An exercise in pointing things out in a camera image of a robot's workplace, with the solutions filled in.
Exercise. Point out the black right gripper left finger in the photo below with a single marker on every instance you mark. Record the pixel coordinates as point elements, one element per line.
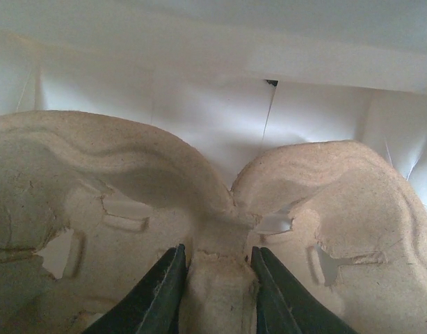
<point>152,306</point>

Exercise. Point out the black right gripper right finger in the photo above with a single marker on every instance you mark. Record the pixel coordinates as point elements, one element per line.
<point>284,305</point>

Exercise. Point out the single pulp cup carrier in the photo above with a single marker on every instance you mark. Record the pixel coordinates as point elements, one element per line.
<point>89,203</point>

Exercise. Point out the orange paper bag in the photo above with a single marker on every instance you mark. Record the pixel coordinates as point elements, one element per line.
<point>232,78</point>

